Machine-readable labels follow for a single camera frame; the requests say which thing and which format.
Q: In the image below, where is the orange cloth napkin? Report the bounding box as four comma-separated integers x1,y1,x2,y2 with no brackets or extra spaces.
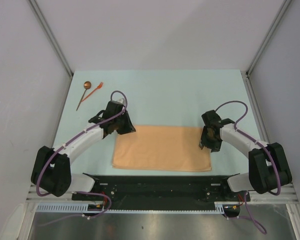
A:
112,125,212,172

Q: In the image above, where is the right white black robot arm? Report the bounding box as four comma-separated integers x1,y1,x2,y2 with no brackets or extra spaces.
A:
199,110,292,201

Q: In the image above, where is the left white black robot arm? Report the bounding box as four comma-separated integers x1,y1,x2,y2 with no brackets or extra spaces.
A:
31,99,136,200

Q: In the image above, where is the orange plastic fork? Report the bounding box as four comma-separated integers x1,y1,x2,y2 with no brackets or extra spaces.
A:
82,82,104,102

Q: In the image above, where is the copper spoon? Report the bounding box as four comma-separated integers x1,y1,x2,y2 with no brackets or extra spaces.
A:
76,81,92,111

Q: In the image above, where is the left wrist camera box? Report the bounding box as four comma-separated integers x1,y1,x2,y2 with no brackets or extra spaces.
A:
116,98,128,108

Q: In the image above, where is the slotted cable duct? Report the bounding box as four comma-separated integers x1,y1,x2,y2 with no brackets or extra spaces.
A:
36,203,239,214

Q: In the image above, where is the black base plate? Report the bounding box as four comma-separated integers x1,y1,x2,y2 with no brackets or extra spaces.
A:
71,175,245,211

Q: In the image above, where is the left aluminium frame post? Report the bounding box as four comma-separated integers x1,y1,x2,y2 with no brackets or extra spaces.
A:
26,0,74,79

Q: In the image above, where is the aluminium frame post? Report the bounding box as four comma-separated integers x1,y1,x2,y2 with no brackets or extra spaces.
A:
26,0,74,79
245,0,294,77

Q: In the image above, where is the right aluminium frame post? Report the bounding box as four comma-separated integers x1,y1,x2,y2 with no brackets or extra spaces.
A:
245,0,294,77

